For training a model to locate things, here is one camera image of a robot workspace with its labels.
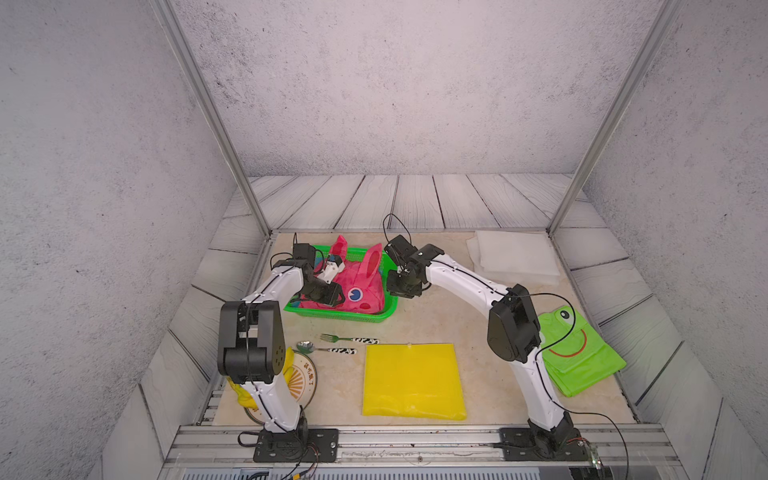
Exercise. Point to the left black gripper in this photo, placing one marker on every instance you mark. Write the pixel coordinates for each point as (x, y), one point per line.
(330, 297)

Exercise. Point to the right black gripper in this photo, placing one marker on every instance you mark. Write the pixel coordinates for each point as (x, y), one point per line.
(394, 290)

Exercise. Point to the green plastic basket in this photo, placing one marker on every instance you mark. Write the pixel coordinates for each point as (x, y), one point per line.
(391, 302)

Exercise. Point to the pink bunny raincoat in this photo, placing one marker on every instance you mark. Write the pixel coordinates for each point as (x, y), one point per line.
(361, 281)

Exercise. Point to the yellow raincoat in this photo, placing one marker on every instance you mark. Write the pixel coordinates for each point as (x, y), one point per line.
(413, 381)

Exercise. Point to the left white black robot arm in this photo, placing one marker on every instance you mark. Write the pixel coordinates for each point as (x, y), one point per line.
(251, 346)

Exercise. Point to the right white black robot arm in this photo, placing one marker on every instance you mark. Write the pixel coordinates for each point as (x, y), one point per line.
(514, 331)

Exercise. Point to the white folded raincoat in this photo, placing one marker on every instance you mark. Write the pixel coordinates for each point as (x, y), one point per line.
(514, 258)

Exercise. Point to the green frog folded raincoat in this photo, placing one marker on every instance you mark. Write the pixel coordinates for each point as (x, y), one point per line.
(579, 357)

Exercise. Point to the round patterned plate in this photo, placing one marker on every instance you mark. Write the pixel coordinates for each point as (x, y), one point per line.
(301, 380)

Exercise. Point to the yellow bananas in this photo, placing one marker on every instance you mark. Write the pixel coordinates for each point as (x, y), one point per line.
(245, 399)

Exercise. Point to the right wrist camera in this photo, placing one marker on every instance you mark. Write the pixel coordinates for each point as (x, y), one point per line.
(399, 249)

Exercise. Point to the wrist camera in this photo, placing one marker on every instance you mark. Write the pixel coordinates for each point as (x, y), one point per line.
(305, 254)
(399, 249)

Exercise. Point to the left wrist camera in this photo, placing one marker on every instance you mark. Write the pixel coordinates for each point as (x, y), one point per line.
(305, 254)

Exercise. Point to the fork with zebra handle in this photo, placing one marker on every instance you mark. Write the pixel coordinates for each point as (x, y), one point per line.
(330, 338)

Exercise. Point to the spoon with zebra handle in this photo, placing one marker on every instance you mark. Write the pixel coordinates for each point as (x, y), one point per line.
(307, 347)

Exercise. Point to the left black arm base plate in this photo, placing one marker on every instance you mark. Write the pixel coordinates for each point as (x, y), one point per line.
(294, 445)

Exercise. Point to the aluminium front rail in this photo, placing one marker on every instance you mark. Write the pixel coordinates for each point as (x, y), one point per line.
(631, 451)

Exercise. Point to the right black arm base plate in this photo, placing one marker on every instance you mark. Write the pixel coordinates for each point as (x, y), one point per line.
(534, 444)

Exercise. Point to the left metal corner post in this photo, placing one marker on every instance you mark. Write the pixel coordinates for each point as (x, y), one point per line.
(177, 39)

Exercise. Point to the metal corner post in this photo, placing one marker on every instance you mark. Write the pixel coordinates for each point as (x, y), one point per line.
(637, 70)
(177, 39)

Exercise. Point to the right metal corner post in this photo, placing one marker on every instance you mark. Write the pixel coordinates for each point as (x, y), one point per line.
(637, 70)

